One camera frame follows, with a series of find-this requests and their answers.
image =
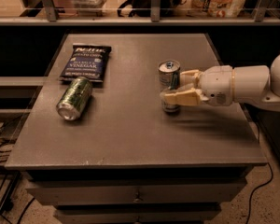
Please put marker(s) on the grey metal shelf rail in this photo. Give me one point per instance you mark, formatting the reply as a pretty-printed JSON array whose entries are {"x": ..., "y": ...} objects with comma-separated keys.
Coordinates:
[{"x": 62, "y": 12}]

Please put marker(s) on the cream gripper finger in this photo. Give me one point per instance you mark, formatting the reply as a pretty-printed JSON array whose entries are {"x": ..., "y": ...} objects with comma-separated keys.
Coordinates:
[
  {"x": 190, "y": 77},
  {"x": 189, "y": 97}
]

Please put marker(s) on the grey drawer cabinet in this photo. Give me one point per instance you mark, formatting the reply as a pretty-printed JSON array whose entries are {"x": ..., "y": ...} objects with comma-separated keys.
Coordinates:
[{"x": 184, "y": 166}]

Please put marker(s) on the drawer knob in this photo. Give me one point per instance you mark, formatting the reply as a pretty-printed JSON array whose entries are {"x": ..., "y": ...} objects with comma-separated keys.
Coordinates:
[{"x": 137, "y": 198}]

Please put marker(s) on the blue vinegar chips bag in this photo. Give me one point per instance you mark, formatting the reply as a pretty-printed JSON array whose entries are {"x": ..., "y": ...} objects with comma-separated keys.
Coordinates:
[{"x": 87, "y": 60}]

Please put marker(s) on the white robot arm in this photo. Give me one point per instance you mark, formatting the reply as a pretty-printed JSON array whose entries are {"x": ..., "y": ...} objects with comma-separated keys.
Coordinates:
[{"x": 258, "y": 85}]

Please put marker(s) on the black bag on shelf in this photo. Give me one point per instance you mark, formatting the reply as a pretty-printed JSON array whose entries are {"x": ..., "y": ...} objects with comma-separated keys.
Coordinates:
[{"x": 142, "y": 8}]

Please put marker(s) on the silver blue redbull can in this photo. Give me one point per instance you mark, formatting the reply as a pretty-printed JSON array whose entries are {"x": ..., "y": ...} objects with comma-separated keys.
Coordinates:
[{"x": 169, "y": 80}]

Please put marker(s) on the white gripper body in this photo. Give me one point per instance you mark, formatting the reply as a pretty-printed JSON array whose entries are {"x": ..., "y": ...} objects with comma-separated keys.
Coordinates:
[{"x": 216, "y": 84}]

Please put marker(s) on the green soda can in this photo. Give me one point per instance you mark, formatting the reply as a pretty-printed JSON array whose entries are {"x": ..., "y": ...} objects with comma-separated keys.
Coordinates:
[{"x": 74, "y": 99}]

